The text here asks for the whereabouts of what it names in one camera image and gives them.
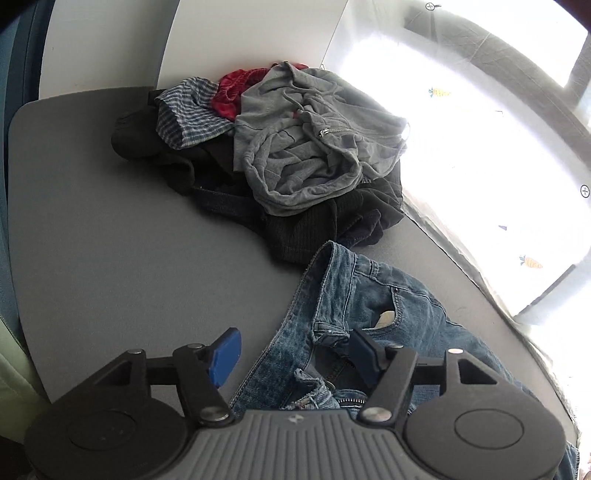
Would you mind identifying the grey zip hoodie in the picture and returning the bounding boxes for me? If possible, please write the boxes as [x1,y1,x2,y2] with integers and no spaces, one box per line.
[233,68,407,216]

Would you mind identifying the blue checked shirt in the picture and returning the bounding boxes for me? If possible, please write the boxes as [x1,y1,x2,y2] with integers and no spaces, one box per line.
[155,77,233,150]

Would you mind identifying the black garment pile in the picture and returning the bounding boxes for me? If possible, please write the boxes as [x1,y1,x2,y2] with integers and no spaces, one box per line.
[111,89,404,267]

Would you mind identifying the blue denim jeans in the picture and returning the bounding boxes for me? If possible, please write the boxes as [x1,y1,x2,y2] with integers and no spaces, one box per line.
[232,242,579,479]

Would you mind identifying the white printed storage bag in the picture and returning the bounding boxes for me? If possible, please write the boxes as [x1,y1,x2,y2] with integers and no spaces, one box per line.
[324,1,590,400]

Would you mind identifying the red garment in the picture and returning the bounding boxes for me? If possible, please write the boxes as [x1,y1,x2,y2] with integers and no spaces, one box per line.
[211,61,317,130]

